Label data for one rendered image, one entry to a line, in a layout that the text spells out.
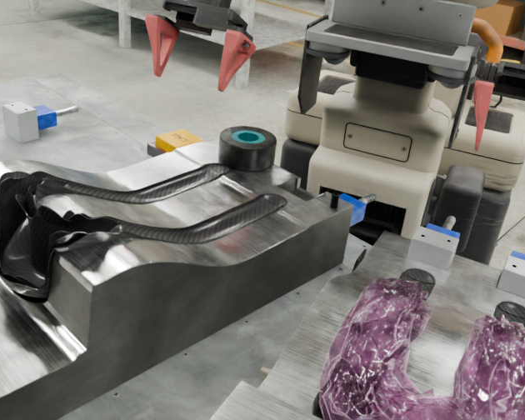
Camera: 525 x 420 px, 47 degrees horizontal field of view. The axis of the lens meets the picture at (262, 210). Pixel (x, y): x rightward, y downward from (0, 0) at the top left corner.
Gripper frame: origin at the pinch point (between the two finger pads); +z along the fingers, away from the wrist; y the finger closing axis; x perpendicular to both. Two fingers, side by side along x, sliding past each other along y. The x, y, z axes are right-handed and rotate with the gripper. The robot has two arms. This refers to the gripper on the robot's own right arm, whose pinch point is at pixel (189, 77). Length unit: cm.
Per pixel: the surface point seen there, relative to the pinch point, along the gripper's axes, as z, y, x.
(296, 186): 10.5, 16.9, 5.5
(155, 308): 24.9, 13.8, -22.3
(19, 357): 30.7, 6.1, -30.4
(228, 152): 8.4, 7.4, 2.0
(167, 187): 14.9, 2.6, -3.7
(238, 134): 5.6, 7.0, 5.0
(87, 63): -28, -213, 274
